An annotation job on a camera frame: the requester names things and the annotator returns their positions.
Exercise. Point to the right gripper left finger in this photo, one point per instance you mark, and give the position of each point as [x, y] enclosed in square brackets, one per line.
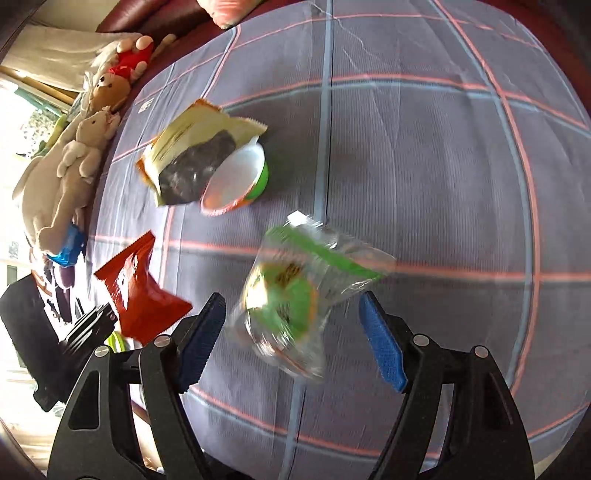
[196, 337]

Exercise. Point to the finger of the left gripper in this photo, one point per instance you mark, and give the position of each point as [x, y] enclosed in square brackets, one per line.
[89, 332]

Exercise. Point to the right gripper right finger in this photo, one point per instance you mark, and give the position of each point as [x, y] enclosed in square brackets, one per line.
[388, 336]

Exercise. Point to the red snack packet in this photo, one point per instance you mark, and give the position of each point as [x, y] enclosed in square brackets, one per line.
[143, 308]

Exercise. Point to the green clear plastic wrapper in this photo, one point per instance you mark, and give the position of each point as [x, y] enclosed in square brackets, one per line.
[302, 270]

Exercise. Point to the white green yogurt cup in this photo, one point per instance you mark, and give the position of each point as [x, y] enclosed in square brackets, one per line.
[241, 179]

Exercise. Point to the yellow black snack bag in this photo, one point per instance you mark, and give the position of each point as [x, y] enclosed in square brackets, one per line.
[178, 164]

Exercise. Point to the beige rabbit plush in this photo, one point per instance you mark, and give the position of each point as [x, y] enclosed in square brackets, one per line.
[55, 187]

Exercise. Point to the grey plaid tablecloth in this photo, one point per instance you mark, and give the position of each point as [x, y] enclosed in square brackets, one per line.
[442, 132]

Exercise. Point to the brown teddy bear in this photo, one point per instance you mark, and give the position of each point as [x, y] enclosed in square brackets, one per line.
[110, 92]

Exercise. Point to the cream curtain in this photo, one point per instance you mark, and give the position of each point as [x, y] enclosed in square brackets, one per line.
[61, 58]

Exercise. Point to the red plush doll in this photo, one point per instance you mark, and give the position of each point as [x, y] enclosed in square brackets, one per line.
[134, 56]

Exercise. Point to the dark red leather sofa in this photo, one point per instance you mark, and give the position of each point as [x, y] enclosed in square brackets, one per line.
[155, 18]

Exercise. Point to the pink carrot plush pillow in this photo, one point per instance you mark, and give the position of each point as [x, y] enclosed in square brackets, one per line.
[227, 13]

